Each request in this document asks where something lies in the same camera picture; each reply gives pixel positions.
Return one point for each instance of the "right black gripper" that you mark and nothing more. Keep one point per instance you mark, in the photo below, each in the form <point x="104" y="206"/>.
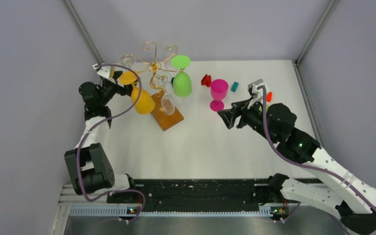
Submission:
<point x="242" y="105"/>

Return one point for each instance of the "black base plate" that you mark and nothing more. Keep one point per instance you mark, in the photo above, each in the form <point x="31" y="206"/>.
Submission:
<point x="201" y="195"/>

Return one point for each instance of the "red block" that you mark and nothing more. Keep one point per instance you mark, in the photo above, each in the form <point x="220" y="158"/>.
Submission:
<point x="206" y="80"/>

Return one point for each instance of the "green plastic goblet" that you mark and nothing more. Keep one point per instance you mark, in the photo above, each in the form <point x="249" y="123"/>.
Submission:
<point x="182" y="83"/>

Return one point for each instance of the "teal block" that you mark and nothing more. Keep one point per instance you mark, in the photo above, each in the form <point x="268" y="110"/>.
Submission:
<point x="234" y="87"/>

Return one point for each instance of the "clear stemmed wine glass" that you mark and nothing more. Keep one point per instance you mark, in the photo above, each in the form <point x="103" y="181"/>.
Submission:
<point x="160" y="82"/>

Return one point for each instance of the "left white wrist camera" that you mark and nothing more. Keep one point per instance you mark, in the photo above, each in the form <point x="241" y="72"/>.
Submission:
<point x="105" y="72"/>

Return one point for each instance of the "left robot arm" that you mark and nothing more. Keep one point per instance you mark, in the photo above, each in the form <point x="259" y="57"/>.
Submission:
<point x="87" y="164"/>

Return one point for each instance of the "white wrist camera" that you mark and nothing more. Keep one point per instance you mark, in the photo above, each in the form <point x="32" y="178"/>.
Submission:
<point x="105" y="72"/>
<point x="255" y="93"/>

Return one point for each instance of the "clear short wine glass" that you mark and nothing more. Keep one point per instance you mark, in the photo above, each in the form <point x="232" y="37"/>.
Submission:
<point x="169" y="50"/>

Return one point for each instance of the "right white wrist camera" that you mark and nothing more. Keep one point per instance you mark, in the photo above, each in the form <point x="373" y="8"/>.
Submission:
<point x="255" y="93"/>

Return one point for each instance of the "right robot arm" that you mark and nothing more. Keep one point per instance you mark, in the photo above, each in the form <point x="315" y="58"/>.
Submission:
<point x="345" y="197"/>

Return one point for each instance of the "clear tall flute glass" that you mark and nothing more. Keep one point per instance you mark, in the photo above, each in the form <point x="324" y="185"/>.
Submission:
<point x="127" y="60"/>

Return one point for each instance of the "orange-red block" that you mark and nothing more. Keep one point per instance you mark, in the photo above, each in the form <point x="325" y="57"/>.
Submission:
<point x="269" y="97"/>

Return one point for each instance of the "gold wire wine glass rack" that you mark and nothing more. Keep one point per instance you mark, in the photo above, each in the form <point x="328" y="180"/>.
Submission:
<point x="160" y="105"/>

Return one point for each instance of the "orange plastic goblet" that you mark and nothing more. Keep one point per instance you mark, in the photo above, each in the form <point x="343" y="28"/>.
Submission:
<point x="145" y="103"/>

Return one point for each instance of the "pink plastic goblet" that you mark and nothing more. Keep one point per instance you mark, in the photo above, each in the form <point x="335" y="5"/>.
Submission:
<point x="219" y="89"/>

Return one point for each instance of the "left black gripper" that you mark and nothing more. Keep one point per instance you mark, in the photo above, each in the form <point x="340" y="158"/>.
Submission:
<point x="127" y="89"/>

